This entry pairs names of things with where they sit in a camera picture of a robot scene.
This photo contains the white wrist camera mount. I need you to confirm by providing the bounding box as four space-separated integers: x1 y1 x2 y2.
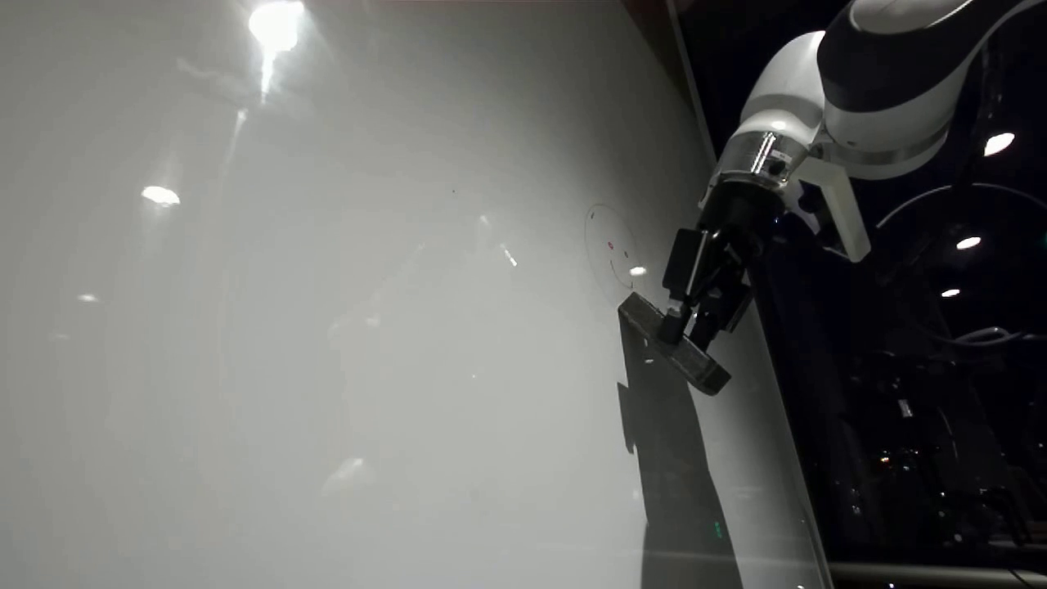
794 157 877 264

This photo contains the grey metal rail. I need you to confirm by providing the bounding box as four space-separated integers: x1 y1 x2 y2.
827 560 1047 589

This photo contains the black board duster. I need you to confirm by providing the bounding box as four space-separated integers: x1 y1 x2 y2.
614 293 738 399

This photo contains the large whiteboard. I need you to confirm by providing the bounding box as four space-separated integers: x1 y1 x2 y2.
0 0 834 589

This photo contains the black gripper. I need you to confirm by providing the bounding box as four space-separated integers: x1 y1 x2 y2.
652 179 787 357

